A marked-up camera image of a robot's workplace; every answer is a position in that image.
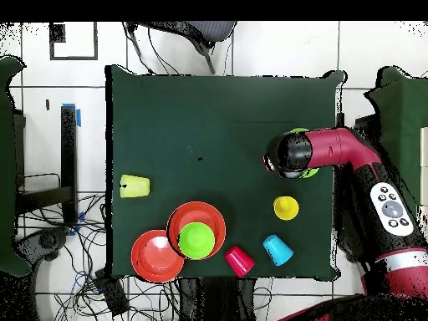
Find translucent yellow cup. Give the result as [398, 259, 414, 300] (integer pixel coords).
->
[120, 174, 151, 199]

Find light blue cup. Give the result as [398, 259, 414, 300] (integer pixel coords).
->
[262, 233, 294, 268]

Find green table cloth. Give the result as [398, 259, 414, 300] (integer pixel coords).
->
[0, 55, 33, 277]
[364, 64, 428, 215]

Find dark green tablecloth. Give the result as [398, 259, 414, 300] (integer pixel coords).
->
[105, 64, 345, 280]

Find blue tape strip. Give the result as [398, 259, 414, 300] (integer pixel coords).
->
[61, 102, 82, 128]
[66, 211, 85, 237]

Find black power strip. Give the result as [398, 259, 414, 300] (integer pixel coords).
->
[94, 268, 130, 317]

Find grey office chair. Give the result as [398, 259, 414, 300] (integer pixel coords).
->
[125, 21, 237, 75]

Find opaque yellow cup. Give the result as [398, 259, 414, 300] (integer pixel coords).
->
[273, 196, 300, 222]

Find small green bowl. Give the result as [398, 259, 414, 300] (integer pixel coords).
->
[177, 222, 216, 261]

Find red cup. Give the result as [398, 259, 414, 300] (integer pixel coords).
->
[224, 245, 256, 278]

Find black chair base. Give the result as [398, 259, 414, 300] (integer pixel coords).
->
[14, 226, 72, 272]

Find orange bowl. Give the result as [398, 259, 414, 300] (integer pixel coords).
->
[130, 229, 186, 284]
[166, 201, 227, 261]

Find black square frame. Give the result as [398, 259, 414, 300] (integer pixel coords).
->
[48, 21, 99, 62]

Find floor cable bundle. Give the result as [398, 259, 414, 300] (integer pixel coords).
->
[19, 191, 181, 321]

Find large green bowl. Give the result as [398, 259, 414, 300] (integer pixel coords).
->
[288, 127, 320, 180]

